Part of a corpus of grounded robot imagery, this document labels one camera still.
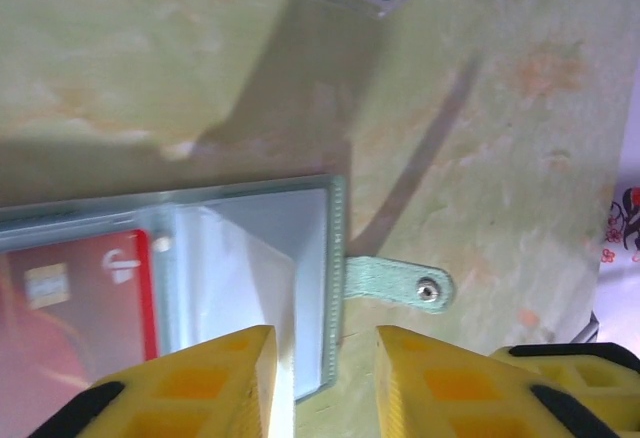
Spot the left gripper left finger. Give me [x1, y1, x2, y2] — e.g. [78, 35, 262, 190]
[42, 325, 279, 438]

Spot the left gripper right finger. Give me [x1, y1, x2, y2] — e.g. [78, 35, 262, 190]
[374, 325, 621, 438]

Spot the grey-green card holder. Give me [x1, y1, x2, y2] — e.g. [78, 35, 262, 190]
[0, 174, 457, 407]

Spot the red credit card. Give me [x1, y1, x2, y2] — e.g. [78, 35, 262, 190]
[0, 229, 162, 438]

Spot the aluminium side rail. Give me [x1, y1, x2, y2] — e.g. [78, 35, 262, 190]
[567, 307, 601, 345]

